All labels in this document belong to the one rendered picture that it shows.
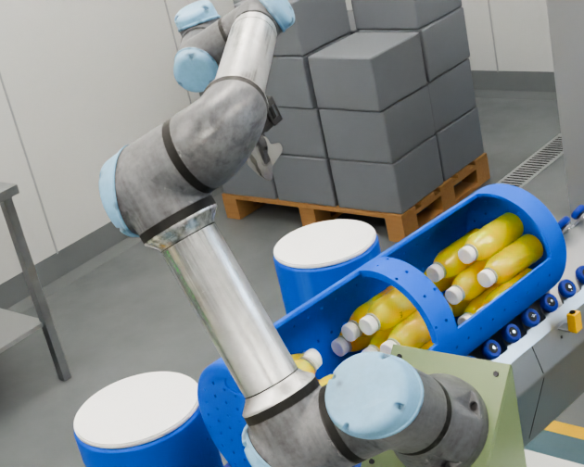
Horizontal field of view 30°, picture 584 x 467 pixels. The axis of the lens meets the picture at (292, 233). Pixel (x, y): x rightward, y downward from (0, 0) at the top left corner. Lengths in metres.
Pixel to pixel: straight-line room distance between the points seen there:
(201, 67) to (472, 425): 0.73
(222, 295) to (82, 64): 4.41
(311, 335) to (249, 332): 0.86
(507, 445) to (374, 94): 3.53
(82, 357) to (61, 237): 1.01
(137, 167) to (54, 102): 4.25
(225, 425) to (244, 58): 0.81
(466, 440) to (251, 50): 0.64
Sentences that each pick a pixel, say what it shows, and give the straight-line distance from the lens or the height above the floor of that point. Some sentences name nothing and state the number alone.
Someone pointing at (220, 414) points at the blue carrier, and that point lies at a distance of 2.13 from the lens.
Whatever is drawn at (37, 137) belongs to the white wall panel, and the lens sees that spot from 5.69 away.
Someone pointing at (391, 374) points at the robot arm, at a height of 1.47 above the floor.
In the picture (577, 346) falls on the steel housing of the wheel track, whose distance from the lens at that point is 2.67.
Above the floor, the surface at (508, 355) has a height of 0.93.
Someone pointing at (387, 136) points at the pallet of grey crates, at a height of 0.54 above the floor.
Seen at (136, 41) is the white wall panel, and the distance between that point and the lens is 6.08.
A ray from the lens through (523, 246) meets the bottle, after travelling 2.52.
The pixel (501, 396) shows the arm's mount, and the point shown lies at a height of 1.33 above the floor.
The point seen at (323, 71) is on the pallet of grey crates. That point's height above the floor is 0.86.
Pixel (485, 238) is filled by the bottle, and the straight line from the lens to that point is 2.48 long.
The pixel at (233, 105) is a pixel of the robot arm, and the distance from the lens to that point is 1.48.
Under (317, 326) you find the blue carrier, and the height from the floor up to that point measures 1.11.
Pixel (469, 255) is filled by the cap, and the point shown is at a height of 1.15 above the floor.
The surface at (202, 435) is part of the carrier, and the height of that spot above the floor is 0.97.
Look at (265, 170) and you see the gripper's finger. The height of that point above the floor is 1.53.
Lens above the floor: 2.21
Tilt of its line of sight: 23 degrees down
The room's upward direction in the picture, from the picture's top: 13 degrees counter-clockwise
